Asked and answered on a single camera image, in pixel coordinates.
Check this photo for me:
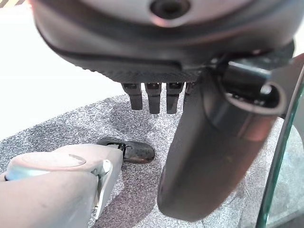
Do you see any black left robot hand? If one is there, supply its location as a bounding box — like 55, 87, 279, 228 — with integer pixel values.
28, 0, 304, 223

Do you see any dark robot foot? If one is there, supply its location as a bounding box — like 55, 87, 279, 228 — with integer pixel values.
96, 137, 156, 164

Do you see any grey speckled carpet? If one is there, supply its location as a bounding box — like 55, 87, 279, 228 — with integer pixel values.
0, 94, 304, 228

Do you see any glass table top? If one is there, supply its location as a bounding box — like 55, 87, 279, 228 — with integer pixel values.
256, 68, 304, 228

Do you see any silver robot leg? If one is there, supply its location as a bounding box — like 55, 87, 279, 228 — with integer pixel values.
0, 143, 124, 228

